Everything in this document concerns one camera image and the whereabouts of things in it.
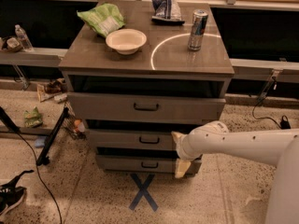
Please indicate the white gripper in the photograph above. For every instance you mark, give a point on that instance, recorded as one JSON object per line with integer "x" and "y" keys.
{"x": 183, "y": 146}

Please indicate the grey drawer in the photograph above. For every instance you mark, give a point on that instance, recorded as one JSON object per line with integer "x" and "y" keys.
{"x": 131, "y": 139}
{"x": 139, "y": 108}
{"x": 136, "y": 164}

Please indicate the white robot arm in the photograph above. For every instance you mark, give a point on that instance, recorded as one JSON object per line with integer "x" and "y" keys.
{"x": 279, "y": 148}

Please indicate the grey bottom drawer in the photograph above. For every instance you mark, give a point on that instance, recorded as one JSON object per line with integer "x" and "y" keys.
{"x": 136, "y": 164}

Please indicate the grey drawer cabinet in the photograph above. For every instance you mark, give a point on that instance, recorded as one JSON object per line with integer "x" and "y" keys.
{"x": 164, "y": 66}

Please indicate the grey top drawer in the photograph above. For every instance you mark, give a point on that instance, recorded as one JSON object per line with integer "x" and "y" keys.
{"x": 139, "y": 108}

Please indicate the blue tape cross mark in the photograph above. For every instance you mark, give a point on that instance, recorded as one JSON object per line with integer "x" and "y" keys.
{"x": 143, "y": 192}

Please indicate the white bowl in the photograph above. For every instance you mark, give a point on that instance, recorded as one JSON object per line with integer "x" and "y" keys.
{"x": 126, "y": 41}

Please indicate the black tripod leg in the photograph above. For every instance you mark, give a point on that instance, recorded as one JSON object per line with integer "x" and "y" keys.
{"x": 43, "y": 158}

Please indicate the silver blue energy drink can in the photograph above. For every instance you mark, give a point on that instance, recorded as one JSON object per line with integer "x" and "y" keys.
{"x": 199, "y": 20}

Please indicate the crumpled snack wrapper on floor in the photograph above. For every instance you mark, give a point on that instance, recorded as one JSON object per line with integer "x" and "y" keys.
{"x": 47, "y": 91}

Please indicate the blue chip bag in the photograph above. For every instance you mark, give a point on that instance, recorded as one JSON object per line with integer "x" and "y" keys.
{"x": 167, "y": 11}

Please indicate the small green bag on floor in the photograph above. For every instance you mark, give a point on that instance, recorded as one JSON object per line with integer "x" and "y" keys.
{"x": 32, "y": 118}

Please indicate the green chip bag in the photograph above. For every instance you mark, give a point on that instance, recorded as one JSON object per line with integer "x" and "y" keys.
{"x": 103, "y": 19}

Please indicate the black sneaker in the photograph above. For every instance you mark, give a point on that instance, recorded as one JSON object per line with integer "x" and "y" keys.
{"x": 12, "y": 195}

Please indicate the clear water bottle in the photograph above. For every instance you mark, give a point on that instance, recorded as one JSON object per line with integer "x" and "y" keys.
{"x": 23, "y": 38}

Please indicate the round container on shelf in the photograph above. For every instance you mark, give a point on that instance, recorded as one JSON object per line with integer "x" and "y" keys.
{"x": 10, "y": 44}

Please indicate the wire basket with items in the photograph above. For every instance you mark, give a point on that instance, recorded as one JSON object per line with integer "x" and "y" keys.
{"x": 73, "y": 126}

